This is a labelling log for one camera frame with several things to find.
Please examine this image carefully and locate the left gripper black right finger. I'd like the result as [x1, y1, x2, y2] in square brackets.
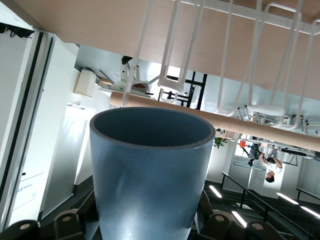
[192, 191, 285, 240]

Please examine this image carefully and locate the person in white shirt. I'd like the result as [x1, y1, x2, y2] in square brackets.
[259, 152, 284, 185]

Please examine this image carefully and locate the white wall box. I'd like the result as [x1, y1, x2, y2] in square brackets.
[73, 69, 98, 98]

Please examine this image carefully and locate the blue plastic cup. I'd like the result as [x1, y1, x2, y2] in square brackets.
[89, 106, 216, 240]

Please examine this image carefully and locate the black metal frame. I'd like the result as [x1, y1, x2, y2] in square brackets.
[159, 71, 208, 111]

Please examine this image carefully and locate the white ceiling light strip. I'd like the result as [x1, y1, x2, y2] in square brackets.
[299, 205, 320, 219]
[275, 192, 300, 206]
[208, 184, 223, 199]
[231, 210, 248, 228]

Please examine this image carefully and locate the white wire rack wooden rod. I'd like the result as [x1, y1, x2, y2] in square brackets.
[109, 0, 320, 152]

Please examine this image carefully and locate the green potted plant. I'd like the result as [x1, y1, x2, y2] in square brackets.
[213, 128, 230, 150]

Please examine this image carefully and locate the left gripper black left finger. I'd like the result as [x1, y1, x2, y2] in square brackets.
[0, 208, 102, 240]

